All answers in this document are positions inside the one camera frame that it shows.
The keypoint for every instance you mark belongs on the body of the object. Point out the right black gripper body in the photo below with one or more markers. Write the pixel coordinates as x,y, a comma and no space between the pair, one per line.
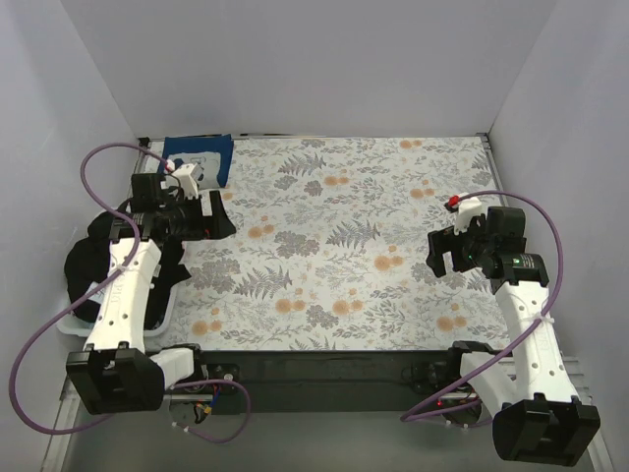
453,253

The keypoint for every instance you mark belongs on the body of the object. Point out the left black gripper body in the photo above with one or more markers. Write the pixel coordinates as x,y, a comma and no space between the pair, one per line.
214,212

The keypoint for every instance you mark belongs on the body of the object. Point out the black t shirt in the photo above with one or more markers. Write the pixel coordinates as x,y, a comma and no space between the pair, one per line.
87,265

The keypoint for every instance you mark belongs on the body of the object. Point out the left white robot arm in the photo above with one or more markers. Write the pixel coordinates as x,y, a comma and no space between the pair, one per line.
113,373

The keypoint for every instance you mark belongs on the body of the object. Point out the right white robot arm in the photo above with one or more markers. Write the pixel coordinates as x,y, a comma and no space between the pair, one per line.
537,415

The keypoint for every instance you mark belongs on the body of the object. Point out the folded blue printed t shirt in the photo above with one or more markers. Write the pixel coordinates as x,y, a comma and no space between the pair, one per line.
213,155

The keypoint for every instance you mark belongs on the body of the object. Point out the floral table cloth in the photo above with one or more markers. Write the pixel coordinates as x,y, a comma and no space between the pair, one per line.
330,250

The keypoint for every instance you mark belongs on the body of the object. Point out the white laundry basket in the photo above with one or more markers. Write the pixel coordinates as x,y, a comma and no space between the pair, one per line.
72,325

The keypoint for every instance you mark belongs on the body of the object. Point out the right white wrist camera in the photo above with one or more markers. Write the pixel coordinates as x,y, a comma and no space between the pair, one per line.
465,208

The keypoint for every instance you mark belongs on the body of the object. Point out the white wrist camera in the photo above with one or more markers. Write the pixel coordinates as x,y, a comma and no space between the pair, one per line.
183,179
465,208

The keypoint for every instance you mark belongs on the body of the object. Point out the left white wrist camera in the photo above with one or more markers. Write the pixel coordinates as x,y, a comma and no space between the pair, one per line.
183,179

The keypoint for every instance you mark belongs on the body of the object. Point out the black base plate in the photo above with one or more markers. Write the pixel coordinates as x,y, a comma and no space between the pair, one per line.
333,380

